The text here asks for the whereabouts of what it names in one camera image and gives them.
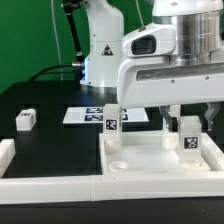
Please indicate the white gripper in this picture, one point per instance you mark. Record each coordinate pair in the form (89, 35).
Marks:
(151, 82)

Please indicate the white AprilTag base plate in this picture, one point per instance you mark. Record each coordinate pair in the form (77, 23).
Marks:
(88, 115)

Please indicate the white U-shaped obstacle fence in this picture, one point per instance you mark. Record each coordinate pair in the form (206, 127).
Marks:
(115, 186)

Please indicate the white square tabletop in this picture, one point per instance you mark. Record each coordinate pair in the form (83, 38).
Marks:
(142, 152)

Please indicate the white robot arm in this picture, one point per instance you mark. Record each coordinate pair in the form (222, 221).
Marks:
(177, 59)

